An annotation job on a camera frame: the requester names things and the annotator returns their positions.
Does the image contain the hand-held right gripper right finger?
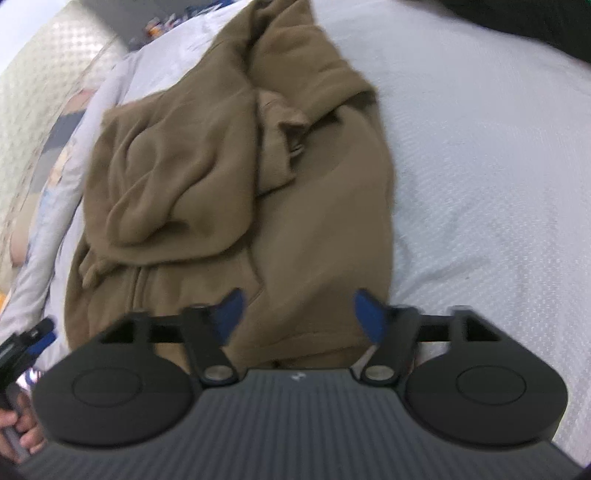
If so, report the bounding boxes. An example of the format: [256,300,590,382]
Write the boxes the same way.
[353,288,504,387]

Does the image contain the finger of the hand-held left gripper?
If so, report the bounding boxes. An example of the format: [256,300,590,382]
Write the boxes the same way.
[24,318,57,360]

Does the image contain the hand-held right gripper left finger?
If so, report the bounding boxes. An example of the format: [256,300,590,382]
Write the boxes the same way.
[97,288,246,385]

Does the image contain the brown hoodie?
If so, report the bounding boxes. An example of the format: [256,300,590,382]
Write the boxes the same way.
[64,0,396,371]

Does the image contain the person's left hand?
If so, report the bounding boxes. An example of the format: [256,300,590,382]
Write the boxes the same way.
[0,402,48,457]

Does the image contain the patchwork pillow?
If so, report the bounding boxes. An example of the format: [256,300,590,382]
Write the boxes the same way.
[9,88,95,271]

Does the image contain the cream quilted headboard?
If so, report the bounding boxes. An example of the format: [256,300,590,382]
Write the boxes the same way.
[0,0,122,259]

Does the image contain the cluster of small cosmetic bottles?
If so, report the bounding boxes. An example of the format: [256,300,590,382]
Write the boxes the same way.
[139,11,186,41]

